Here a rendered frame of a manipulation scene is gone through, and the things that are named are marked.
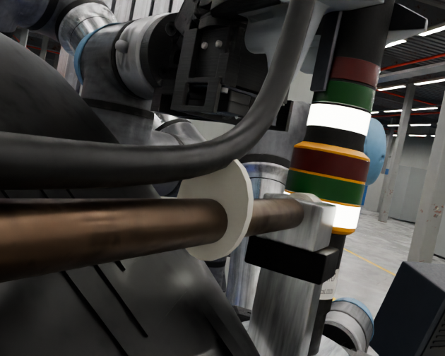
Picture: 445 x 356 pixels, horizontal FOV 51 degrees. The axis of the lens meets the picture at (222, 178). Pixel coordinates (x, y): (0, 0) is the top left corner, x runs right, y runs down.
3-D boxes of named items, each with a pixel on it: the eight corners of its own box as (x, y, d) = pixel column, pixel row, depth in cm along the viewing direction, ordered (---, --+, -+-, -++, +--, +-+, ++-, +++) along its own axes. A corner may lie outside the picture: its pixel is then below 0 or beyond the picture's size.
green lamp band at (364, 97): (366, 107, 24) (371, 83, 24) (304, 99, 26) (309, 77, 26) (375, 117, 27) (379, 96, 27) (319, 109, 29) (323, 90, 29)
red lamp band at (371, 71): (371, 82, 24) (376, 58, 24) (309, 75, 26) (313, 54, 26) (380, 95, 27) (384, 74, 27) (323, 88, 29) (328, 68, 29)
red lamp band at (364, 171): (358, 181, 24) (363, 157, 24) (278, 165, 26) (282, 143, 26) (371, 184, 28) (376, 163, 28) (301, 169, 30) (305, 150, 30)
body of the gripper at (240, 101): (298, 133, 34) (201, 123, 43) (321, 14, 33) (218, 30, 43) (215, 111, 29) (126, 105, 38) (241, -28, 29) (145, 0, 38)
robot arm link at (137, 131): (174, 219, 52) (193, 122, 52) (92, 218, 43) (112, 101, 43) (128, 204, 57) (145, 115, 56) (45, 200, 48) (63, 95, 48)
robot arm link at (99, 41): (127, 111, 55) (140, 39, 55) (177, 116, 47) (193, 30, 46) (61, 96, 50) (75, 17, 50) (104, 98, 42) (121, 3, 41)
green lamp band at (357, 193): (352, 206, 24) (357, 183, 24) (273, 188, 26) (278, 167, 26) (366, 205, 28) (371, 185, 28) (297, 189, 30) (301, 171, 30)
